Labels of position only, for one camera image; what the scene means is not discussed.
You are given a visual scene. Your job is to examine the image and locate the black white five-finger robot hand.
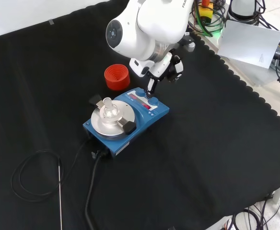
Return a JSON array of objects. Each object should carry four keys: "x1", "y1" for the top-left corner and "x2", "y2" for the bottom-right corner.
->
[{"x1": 129, "y1": 51, "x2": 184, "y2": 99}]

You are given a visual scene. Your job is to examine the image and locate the heater with blue base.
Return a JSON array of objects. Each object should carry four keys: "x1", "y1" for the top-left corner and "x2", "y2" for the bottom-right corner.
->
[{"x1": 82, "y1": 87, "x2": 170, "y2": 158}]

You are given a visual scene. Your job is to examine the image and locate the orange ribbed cup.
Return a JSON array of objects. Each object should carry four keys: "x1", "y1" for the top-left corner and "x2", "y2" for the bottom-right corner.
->
[{"x1": 104, "y1": 64, "x2": 131, "y2": 91}]

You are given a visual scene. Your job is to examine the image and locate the clear round-bottom glass flask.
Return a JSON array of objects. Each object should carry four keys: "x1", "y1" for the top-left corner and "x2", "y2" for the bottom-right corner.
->
[{"x1": 99, "y1": 97, "x2": 119, "y2": 120}]

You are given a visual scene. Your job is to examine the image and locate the yellow stop button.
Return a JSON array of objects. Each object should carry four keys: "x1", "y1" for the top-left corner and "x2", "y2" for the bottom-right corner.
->
[{"x1": 198, "y1": 0, "x2": 214, "y2": 19}]

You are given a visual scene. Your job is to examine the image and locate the black cloth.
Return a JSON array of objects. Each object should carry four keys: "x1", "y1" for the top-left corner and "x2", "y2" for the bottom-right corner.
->
[{"x1": 0, "y1": 0, "x2": 280, "y2": 230}]

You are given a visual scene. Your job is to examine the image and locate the pale board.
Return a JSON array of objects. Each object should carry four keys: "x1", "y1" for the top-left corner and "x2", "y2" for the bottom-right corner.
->
[{"x1": 217, "y1": 20, "x2": 280, "y2": 69}]

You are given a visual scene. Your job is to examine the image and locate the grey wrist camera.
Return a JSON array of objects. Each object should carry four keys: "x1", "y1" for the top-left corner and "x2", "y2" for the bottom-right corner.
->
[{"x1": 182, "y1": 32, "x2": 196, "y2": 52}]

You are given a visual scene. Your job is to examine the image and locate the green cable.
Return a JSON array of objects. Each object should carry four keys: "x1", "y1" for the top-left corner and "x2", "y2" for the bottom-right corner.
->
[{"x1": 194, "y1": 0, "x2": 225, "y2": 38}]

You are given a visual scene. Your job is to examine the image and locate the aluminium heating block black handles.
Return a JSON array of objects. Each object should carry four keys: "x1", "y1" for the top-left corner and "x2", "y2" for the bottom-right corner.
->
[{"x1": 89, "y1": 94, "x2": 136, "y2": 135}]

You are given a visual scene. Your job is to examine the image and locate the thick black power cable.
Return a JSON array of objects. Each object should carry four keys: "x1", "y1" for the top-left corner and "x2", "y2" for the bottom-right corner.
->
[{"x1": 84, "y1": 149, "x2": 107, "y2": 230}]

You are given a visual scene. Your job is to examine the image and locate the steel probe with black cable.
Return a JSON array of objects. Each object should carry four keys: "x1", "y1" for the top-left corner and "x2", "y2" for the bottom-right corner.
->
[{"x1": 11, "y1": 138, "x2": 93, "y2": 230}]

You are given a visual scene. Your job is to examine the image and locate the black floor cable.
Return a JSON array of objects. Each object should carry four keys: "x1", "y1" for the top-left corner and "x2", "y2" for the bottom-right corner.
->
[{"x1": 231, "y1": 198, "x2": 280, "y2": 230}]

